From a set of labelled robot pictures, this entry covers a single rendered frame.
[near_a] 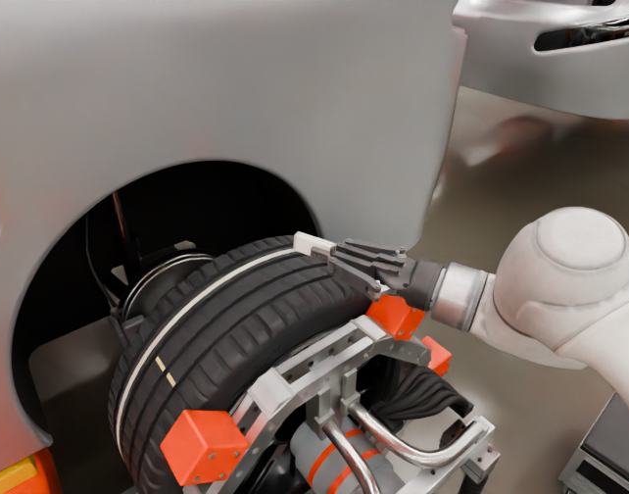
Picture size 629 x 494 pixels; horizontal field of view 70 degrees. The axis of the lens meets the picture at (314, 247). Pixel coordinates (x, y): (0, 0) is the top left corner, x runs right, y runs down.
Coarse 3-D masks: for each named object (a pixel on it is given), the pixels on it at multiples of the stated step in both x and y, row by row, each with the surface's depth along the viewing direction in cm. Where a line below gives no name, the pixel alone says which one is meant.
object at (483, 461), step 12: (456, 420) 83; (444, 432) 81; (456, 432) 81; (444, 444) 82; (480, 456) 77; (492, 456) 77; (468, 468) 78; (480, 468) 76; (492, 468) 79; (480, 480) 78
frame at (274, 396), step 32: (352, 320) 80; (320, 352) 75; (352, 352) 74; (384, 352) 80; (416, 352) 90; (256, 384) 70; (288, 384) 69; (320, 384) 71; (256, 416) 72; (256, 448) 69; (384, 448) 106; (224, 480) 68
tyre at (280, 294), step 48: (288, 240) 93; (192, 288) 81; (240, 288) 78; (288, 288) 78; (336, 288) 79; (144, 336) 80; (192, 336) 75; (240, 336) 71; (288, 336) 74; (144, 384) 76; (192, 384) 70; (240, 384) 72; (144, 432) 74; (144, 480) 74
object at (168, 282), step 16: (192, 256) 115; (208, 256) 118; (160, 272) 109; (176, 272) 112; (192, 272) 115; (144, 288) 108; (160, 288) 111; (128, 304) 108; (144, 304) 110; (128, 320) 110
